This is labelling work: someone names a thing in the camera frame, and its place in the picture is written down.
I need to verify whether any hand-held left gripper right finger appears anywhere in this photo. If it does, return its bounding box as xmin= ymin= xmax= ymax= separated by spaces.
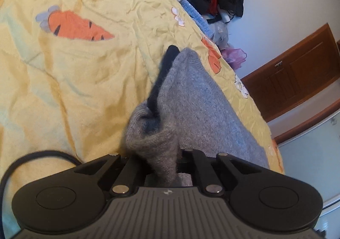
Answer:
xmin=183 ymin=149 xmax=266 ymax=195

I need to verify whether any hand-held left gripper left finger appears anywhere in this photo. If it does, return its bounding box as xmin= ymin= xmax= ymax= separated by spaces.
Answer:
xmin=77 ymin=153 xmax=145 ymax=196

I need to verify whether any grey sweater with navy sleeves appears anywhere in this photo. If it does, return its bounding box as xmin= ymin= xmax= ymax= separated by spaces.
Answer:
xmin=125 ymin=45 xmax=270 ymax=189

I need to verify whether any yellow carrot print quilt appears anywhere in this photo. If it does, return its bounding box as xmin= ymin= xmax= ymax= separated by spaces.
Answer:
xmin=0 ymin=0 xmax=286 ymax=229

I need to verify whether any pink plastic bag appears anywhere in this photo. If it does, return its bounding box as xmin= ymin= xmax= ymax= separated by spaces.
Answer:
xmin=220 ymin=48 xmax=247 ymax=71

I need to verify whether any clear plastic bag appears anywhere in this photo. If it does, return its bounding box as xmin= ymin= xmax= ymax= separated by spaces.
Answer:
xmin=211 ymin=20 xmax=230 ymax=48

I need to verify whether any brown wooden door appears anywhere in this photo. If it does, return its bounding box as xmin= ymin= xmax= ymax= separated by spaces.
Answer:
xmin=240 ymin=23 xmax=340 ymax=123

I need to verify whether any light blue knit garment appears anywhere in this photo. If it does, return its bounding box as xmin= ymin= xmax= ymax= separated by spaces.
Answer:
xmin=182 ymin=0 xmax=214 ymax=40

